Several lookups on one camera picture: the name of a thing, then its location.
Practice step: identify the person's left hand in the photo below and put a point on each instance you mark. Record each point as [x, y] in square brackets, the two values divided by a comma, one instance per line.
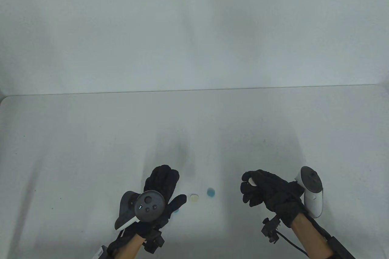
[162, 180]

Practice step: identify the person's right hand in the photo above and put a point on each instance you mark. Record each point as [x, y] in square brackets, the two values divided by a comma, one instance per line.
[273, 195]

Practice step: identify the olive yellow plasticine ball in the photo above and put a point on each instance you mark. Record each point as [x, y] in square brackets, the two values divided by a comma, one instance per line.
[252, 182]

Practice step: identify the cream plasticine ball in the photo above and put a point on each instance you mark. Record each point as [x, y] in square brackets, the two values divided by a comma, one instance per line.
[194, 197]

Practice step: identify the dark blue plasticine ball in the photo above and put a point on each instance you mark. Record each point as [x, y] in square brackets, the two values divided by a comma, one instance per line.
[211, 192]

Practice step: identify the person's right forearm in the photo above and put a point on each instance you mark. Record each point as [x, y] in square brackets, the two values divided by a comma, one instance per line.
[310, 237]

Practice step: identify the person's left forearm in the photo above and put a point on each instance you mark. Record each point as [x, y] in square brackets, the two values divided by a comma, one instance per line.
[130, 248]

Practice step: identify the white and grey controller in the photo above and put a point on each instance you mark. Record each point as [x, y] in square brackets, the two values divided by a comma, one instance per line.
[313, 201]
[149, 207]

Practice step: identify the black box with label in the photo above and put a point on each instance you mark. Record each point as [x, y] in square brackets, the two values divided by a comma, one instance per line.
[340, 248]
[102, 253]

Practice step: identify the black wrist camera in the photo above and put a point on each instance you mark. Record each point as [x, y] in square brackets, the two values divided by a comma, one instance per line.
[155, 240]
[270, 228]

